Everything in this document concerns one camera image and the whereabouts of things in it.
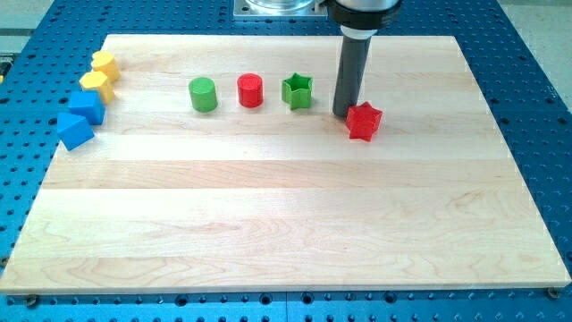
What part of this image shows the yellow hexagon block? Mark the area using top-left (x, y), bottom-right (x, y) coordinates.
top-left (79, 72), bottom-right (114, 104)

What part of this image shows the green star block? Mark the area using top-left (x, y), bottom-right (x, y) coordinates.
top-left (282, 72), bottom-right (313, 110)

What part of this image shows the blue cube block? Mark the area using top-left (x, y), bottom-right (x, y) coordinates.
top-left (68, 90), bottom-right (105, 125)

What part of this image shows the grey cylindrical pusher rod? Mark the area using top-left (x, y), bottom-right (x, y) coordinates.
top-left (332, 26), bottom-right (377, 117)

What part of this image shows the light wooden board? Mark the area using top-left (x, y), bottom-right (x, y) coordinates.
top-left (1, 34), bottom-right (570, 295)

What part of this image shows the black robot arm flange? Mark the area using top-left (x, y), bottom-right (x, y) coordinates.
top-left (324, 0), bottom-right (403, 30)

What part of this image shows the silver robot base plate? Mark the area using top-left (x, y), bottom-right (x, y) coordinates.
top-left (233, 0), bottom-right (327, 19)

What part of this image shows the yellow heart block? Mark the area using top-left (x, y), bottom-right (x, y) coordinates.
top-left (91, 50), bottom-right (121, 82)

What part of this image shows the blue triangle block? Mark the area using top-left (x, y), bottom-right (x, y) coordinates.
top-left (56, 112), bottom-right (95, 151)

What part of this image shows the red star block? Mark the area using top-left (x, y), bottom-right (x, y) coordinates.
top-left (346, 102), bottom-right (383, 141)

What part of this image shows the red cylinder block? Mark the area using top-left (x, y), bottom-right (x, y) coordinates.
top-left (237, 73), bottom-right (264, 108)

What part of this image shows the green cylinder block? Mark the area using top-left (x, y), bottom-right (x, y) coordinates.
top-left (189, 77), bottom-right (218, 113)

